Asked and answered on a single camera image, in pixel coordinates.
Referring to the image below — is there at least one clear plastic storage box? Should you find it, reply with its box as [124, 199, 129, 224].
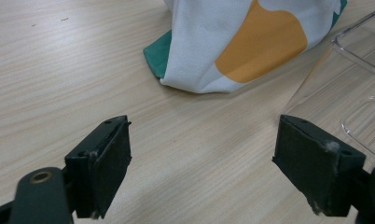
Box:
[282, 5, 375, 171]

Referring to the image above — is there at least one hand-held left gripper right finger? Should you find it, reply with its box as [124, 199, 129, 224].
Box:
[271, 114, 367, 217]

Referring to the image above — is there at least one white cloth tote bag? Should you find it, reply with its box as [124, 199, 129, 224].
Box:
[143, 0, 348, 94]

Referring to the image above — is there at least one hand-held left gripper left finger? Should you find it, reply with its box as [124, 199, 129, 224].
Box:
[64, 115, 132, 219]

